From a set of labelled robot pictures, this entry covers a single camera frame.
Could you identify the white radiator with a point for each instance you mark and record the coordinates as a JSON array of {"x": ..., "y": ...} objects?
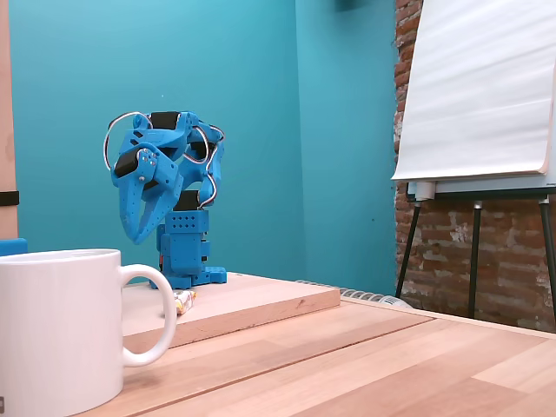
[{"x": 391, "y": 300}]

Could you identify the white flipchart on easel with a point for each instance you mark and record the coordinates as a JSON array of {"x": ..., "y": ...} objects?
[{"x": 473, "y": 87}]

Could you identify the white ceramic mug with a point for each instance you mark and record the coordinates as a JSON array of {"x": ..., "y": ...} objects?
[{"x": 56, "y": 326}]

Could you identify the wooden post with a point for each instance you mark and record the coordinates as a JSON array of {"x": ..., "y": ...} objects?
[{"x": 5, "y": 108}]

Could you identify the light wooden board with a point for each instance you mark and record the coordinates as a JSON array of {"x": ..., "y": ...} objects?
[{"x": 260, "y": 299}]

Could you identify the white yellow sweet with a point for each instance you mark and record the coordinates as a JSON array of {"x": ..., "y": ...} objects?
[{"x": 184, "y": 302}]

